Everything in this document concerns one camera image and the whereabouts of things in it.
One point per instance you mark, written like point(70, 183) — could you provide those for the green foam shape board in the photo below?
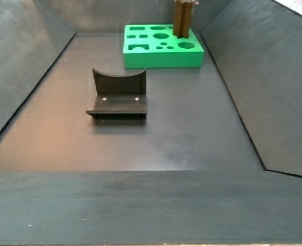
point(152, 47)

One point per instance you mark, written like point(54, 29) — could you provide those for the dark grey curved fixture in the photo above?
point(120, 94)

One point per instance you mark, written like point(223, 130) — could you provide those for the brown star prism block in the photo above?
point(181, 19)

